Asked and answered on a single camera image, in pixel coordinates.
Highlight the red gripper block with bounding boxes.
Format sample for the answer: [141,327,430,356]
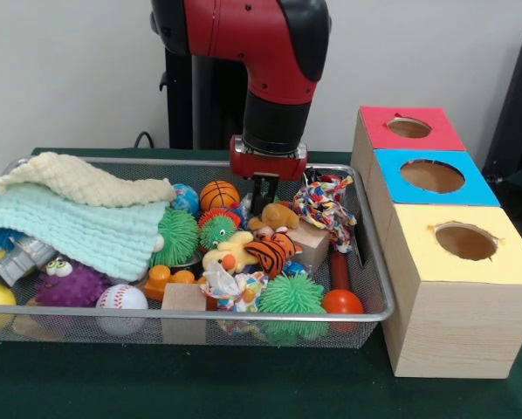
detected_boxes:
[229,135,308,216]

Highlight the brown plush toy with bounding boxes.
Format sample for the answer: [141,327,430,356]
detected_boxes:
[248,203,299,232]

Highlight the cream knitted cloth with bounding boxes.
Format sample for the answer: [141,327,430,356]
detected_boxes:
[0,152,178,208]

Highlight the mint knitted cloth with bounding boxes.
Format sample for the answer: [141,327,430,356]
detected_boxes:
[0,181,170,282]

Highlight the clear shallow mesh bin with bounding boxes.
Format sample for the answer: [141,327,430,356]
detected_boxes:
[0,155,396,350]

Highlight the wooden box with three holes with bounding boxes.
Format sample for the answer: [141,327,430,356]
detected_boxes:
[351,106,522,380]

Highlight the small orange basketball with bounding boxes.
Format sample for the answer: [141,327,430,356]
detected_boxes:
[199,180,241,213]

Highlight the tiger striped toy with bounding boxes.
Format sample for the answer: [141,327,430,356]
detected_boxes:
[244,229,299,278]

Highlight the green spiky ball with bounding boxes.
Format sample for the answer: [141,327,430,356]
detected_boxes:
[258,272,327,343]

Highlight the red maraca rattle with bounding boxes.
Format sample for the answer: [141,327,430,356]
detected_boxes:
[321,249,365,317]

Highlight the white baseball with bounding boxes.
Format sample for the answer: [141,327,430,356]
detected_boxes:
[96,284,148,337]

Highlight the dark green tablecloth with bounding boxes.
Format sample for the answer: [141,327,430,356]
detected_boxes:
[0,147,522,419]

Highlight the purple monster toy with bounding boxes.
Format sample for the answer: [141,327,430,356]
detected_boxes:
[34,256,113,308]

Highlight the black panel stand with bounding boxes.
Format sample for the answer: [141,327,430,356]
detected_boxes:
[482,29,522,206]

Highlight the multicoloured rope toy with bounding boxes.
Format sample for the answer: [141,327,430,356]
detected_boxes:
[293,173,358,254]

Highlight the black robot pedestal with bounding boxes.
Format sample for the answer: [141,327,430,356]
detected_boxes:
[156,35,313,151]

